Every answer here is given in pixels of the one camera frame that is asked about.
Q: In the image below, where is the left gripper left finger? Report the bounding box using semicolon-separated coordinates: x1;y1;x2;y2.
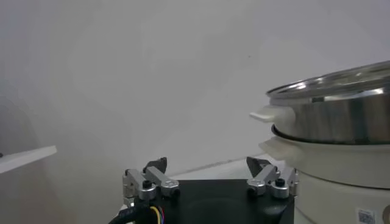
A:
122;156;181;208

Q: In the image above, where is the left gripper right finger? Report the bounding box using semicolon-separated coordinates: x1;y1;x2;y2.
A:
246;156;300;200

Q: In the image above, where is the stainless steel steamer basket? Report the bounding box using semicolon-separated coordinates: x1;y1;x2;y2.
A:
249;60;390;145

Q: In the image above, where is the cream electric cooker base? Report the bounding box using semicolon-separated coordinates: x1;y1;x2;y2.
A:
258;135;390;224

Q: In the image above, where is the white side table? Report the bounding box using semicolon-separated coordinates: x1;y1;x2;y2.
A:
0;145;58;175

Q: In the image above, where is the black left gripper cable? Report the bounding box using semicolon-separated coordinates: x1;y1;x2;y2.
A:
108;205;166;224

